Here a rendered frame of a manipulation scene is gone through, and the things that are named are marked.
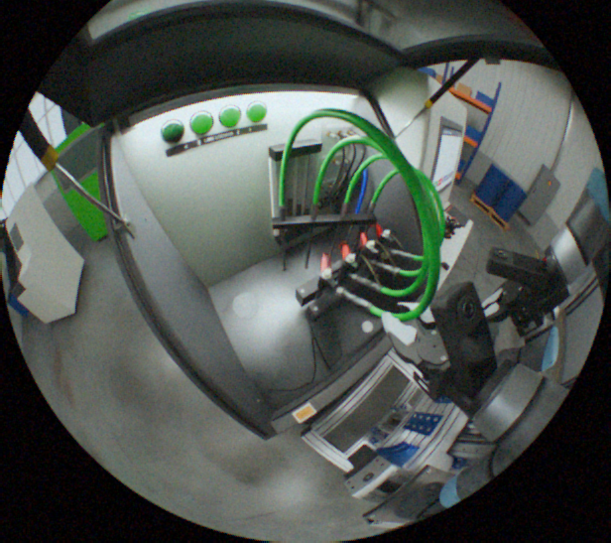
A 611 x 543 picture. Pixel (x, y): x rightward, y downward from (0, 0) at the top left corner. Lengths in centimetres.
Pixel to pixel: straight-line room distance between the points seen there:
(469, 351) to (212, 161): 51
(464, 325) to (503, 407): 9
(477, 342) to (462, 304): 5
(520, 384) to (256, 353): 62
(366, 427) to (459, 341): 126
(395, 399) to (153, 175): 159
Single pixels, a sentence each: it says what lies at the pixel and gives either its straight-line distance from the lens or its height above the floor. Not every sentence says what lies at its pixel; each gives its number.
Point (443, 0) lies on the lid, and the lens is 38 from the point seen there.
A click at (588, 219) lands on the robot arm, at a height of 148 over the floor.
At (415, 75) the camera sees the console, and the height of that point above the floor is 153.
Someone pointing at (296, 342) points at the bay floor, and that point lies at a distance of 63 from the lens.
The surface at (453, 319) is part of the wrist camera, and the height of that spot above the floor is 134.
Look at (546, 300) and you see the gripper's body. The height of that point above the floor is 136.
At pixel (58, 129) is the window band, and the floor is 198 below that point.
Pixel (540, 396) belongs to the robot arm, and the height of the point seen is 138.
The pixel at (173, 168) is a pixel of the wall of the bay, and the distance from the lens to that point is 43.
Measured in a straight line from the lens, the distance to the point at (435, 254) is 21.
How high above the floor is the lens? 145
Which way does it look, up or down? 49 degrees down
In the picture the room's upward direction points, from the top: 6 degrees clockwise
